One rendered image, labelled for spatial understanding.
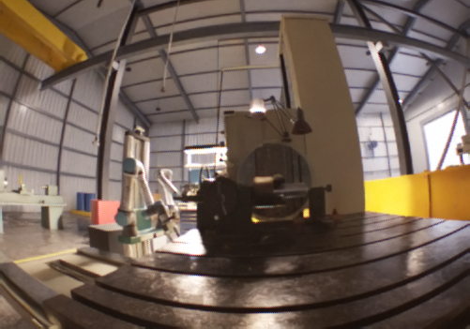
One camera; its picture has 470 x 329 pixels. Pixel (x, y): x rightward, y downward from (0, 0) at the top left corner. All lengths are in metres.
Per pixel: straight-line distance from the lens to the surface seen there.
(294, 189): 1.26
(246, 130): 1.69
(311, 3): 10.00
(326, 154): 1.73
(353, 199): 1.80
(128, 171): 1.59
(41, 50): 9.23
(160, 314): 0.39
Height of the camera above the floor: 1.21
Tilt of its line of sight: 11 degrees up
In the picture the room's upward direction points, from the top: 2 degrees counter-clockwise
